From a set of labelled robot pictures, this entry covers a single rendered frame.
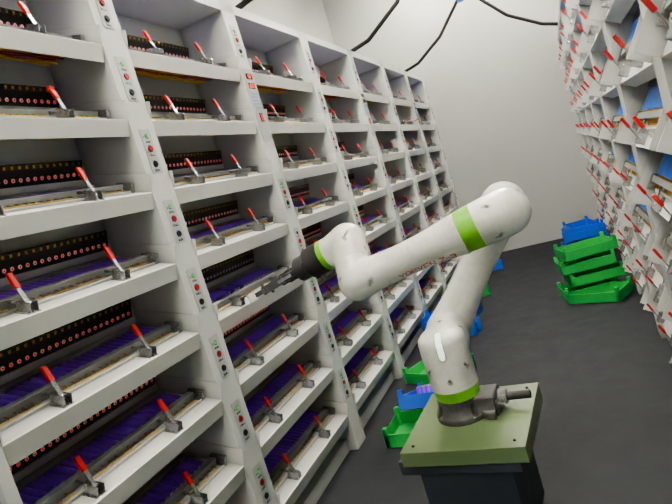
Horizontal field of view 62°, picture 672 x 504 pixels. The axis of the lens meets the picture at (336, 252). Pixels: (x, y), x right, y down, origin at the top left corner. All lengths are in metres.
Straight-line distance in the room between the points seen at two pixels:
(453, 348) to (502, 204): 0.39
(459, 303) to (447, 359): 0.20
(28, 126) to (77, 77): 0.37
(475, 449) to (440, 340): 0.28
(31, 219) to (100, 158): 0.43
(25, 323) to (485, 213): 1.03
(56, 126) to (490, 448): 1.26
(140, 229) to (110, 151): 0.23
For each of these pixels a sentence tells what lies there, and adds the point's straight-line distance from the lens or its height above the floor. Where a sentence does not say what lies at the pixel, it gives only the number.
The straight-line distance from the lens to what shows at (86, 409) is 1.32.
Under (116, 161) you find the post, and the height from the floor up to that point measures 1.26.
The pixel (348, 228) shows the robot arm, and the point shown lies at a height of 0.90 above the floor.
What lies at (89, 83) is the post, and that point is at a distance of 1.70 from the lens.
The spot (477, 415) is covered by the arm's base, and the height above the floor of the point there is 0.34.
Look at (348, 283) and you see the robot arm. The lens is 1.49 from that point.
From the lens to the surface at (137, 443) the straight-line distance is 1.48.
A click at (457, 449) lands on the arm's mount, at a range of 1.49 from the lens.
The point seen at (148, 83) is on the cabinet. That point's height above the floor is 1.55.
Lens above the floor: 1.01
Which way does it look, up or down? 6 degrees down
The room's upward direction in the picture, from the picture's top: 17 degrees counter-clockwise
